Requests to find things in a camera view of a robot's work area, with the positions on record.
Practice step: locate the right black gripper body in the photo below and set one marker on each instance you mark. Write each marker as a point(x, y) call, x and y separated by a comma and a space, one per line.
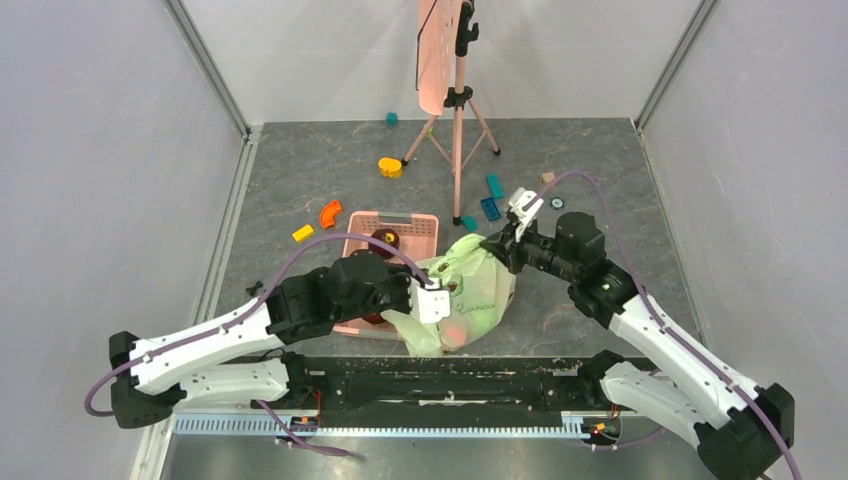
point(506, 244)

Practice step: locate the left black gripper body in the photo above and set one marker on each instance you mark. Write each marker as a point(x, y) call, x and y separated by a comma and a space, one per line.
point(393, 294)

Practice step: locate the light green plastic bag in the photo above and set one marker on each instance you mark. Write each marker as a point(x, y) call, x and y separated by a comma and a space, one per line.
point(481, 290)

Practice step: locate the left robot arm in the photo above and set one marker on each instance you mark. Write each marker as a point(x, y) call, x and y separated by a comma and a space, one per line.
point(157, 376)

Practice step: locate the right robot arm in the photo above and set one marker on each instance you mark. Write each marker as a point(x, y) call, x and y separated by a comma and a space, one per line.
point(738, 428)

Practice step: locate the dark red fake pomegranate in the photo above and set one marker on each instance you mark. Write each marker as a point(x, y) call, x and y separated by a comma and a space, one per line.
point(374, 319)

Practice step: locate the dark red fake apple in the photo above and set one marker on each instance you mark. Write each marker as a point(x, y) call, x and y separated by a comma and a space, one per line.
point(385, 236)

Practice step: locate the blue lego brick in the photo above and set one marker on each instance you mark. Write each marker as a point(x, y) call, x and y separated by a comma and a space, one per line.
point(490, 209)

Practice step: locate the pink plastic basket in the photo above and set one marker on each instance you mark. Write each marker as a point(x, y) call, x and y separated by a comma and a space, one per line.
point(416, 237)

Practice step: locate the small teal block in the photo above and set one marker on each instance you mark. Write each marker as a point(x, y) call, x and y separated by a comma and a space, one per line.
point(469, 223)

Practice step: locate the teal rectangular block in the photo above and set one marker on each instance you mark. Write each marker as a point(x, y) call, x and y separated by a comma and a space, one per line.
point(495, 186)

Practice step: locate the orange curved toy piece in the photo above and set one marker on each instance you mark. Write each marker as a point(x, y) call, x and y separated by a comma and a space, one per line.
point(329, 213)

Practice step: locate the small yellow block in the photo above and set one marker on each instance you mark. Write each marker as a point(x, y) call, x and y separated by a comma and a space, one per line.
point(303, 233)

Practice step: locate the yellow toy block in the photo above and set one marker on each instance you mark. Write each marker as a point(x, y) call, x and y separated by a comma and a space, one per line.
point(390, 168)

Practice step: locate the pink tripod stand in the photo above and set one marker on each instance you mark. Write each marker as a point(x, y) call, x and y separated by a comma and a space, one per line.
point(459, 99)

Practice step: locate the pink board on tripod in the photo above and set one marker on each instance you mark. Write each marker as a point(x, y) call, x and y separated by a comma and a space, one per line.
point(436, 35)

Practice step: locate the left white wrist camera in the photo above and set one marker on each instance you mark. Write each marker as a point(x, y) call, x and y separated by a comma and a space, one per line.
point(430, 300)

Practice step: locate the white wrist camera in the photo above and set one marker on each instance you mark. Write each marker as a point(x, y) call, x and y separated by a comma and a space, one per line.
point(430, 300)
point(522, 208)

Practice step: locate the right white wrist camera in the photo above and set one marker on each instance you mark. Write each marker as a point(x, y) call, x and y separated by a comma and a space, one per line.
point(522, 208)

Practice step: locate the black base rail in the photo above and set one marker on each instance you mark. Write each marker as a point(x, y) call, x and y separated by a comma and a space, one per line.
point(545, 383)

